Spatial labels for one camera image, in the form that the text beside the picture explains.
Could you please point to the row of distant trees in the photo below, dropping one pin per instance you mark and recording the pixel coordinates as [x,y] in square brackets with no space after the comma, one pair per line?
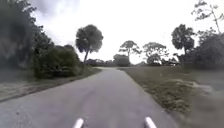
[140,55]

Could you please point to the robot's own part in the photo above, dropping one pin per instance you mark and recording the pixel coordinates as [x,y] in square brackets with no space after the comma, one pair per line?
[149,123]
[78,123]

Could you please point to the grey asphalt road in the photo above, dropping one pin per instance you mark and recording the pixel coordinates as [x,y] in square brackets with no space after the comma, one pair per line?
[106,96]

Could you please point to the dense wood of trees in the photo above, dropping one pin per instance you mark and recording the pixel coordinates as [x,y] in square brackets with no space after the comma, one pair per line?
[16,36]

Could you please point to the large dark green bush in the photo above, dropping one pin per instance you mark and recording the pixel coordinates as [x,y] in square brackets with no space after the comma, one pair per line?
[56,62]

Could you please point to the tall tree group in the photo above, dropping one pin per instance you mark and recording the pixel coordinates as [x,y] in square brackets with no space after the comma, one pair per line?
[203,46]

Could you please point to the palm tree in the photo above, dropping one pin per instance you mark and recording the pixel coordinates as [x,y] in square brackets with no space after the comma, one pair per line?
[88,38]

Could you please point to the grass verge with bare patches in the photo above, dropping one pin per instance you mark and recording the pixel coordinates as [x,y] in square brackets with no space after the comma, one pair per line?
[170,86]

